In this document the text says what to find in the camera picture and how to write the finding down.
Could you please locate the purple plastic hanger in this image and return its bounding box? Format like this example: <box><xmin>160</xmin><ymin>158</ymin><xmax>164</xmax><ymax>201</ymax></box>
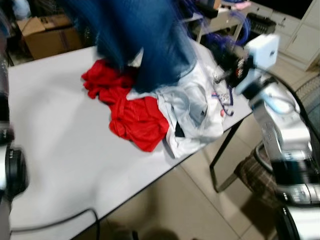
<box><xmin>177</xmin><ymin>0</ymin><xmax>251</xmax><ymax>51</ymax></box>

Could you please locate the blue denim garment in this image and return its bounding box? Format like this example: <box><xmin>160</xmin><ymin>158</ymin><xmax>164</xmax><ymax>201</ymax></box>
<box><xmin>59</xmin><ymin>0</ymin><xmax>199</xmax><ymax>95</ymax></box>

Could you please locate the black office machine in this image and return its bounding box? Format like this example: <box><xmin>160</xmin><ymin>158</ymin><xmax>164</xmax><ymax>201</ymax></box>
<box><xmin>245</xmin><ymin>12</ymin><xmax>277</xmax><ymax>36</ymax></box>

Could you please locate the crumpled white garment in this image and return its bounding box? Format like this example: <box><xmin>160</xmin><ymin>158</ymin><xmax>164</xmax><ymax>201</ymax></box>
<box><xmin>127</xmin><ymin>40</ymin><xmax>234</xmax><ymax>160</ymax></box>

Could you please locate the pink item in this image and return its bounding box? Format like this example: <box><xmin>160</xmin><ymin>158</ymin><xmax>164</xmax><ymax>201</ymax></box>
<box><xmin>230</xmin><ymin>0</ymin><xmax>251</xmax><ymax>10</ymax></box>

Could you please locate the white drawer cabinet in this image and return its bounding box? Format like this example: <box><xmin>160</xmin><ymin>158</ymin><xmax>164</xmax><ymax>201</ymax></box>
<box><xmin>250</xmin><ymin>0</ymin><xmax>320</xmax><ymax>68</ymax></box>

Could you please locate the black standing fan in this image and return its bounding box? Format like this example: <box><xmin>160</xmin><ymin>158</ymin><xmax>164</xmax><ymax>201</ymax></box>
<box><xmin>295</xmin><ymin>74</ymin><xmax>320</xmax><ymax>141</ymax></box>

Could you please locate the red garment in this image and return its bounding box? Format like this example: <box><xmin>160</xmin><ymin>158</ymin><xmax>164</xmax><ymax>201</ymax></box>
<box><xmin>81</xmin><ymin>58</ymin><xmax>171</xmax><ymax>153</ymax></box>

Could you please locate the grey table with black legs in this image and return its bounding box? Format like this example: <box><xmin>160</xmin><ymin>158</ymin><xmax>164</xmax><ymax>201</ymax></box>
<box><xmin>0</xmin><ymin>37</ymin><xmax>254</xmax><ymax>240</ymax></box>

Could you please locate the open cardboard box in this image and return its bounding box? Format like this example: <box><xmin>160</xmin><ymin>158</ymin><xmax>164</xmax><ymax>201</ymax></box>
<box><xmin>16</xmin><ymin>14</ymin><xmax>84</xmax><ymax>61</ymax></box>

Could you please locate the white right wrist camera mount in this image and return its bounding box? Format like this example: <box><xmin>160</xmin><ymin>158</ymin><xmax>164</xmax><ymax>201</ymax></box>
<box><xmin>244</xmin><ymin>33</ymin><xmax>281</xmax><ymax>71</ymax></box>

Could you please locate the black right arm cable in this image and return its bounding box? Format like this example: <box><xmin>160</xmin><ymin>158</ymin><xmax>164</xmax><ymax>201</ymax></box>
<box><xmin>260</xmin><ymin>67</ymin><xmax>320</xmax><ymax>171</ymax></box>

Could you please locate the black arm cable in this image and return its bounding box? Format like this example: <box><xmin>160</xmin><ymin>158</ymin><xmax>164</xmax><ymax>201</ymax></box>
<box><xmin>9</xmin><ymin>207</ymin><xmax>101</xmax><ymax>240</ymax></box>
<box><xmin>260</xmin><ymin>67</ymin><xmax>320</xmax><ymax>171</ymax></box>

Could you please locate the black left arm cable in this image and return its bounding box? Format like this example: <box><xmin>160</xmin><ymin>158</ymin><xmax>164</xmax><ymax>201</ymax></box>
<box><xmin>9</xmin><ymin>207</ymin><xmax>101</xmax><ymax>240</ymax></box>

